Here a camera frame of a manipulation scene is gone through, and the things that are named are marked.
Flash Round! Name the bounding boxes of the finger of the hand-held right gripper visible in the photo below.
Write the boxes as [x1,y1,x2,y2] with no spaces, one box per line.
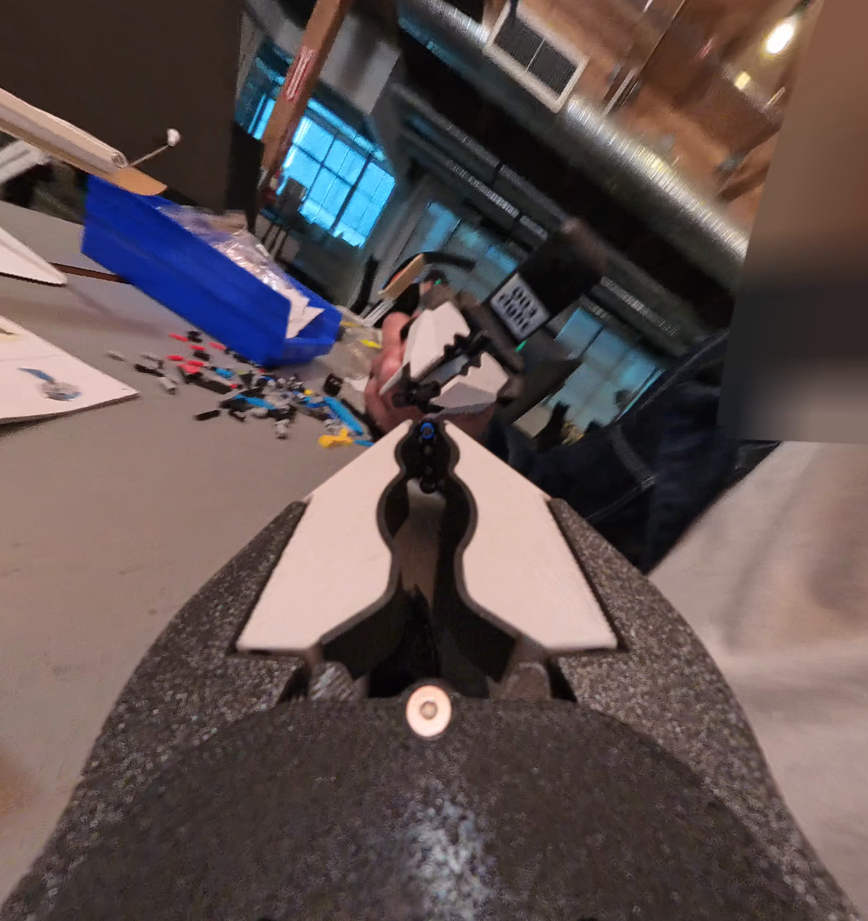
[380,301,476,397]
[432,351,511,418]

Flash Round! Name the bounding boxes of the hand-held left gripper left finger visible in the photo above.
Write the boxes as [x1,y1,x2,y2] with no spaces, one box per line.
[234,421,420,681]

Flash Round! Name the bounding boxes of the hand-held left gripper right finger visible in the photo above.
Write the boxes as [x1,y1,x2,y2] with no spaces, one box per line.
[436,421,618,683]

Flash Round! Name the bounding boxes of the person's right forearm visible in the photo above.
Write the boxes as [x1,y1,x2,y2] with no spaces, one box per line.
[488,338,730,569]

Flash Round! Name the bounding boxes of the grey desk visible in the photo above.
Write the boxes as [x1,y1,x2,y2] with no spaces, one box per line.
[0,194,406,921]

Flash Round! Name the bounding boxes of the person's right hand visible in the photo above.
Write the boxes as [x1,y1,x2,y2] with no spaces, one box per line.
[365,313,416,437]

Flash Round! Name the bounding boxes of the white paper scraps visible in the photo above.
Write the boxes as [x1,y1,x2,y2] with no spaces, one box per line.
[286,291,327,335]

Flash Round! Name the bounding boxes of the pile of small building parts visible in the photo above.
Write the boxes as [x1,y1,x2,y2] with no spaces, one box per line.
[106,327,377,450]

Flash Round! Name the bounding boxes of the crumpled clear plastic bag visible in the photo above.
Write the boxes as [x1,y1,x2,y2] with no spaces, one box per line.
[160,205,298,289]

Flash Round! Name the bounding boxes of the blue bin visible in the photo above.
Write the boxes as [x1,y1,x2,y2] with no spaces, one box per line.
[81,176,343,368]

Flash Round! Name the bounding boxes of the person's white shirt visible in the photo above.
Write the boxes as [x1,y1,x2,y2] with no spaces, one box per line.
[650,442,868,921]

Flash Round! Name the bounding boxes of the instruction booklet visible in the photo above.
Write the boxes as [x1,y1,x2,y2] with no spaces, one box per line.
[0,302,140,427]

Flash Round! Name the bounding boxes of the black panel board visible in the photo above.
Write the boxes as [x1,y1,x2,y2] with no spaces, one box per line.
[0,0,244,217]

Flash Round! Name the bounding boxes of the wooden post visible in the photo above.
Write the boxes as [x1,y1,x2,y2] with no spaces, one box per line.
[261,0,356,174]

